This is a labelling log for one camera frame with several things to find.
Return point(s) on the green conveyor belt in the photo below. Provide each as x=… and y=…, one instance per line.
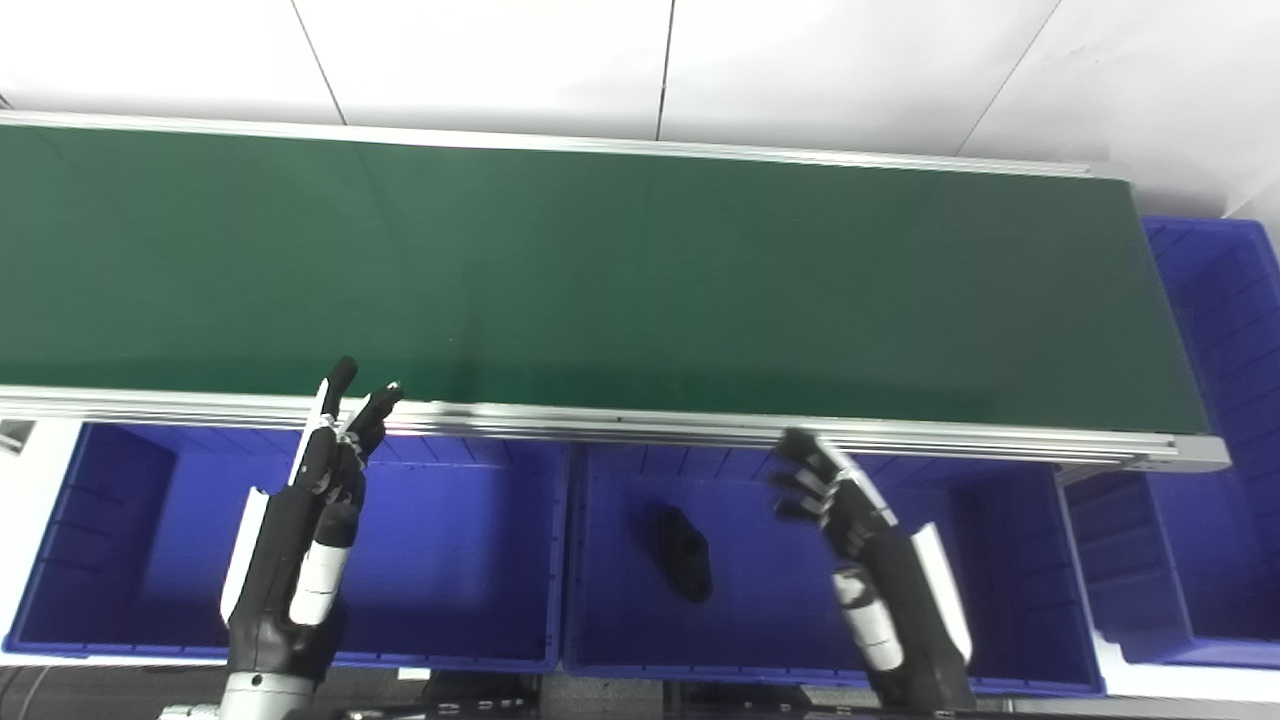
x=600, y=280
x=600, y=420

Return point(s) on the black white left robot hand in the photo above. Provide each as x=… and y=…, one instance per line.
x=285, y=570

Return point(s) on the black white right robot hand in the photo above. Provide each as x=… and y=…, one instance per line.
x=900, y=590

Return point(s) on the black metal bracket part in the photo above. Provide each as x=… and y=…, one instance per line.
x=680, y=550

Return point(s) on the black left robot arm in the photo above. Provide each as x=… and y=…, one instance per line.
x=265, y=698

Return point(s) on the blue plastic bin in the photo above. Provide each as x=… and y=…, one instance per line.
x=760, y=610
x=1230, y=340
x=460, y=560

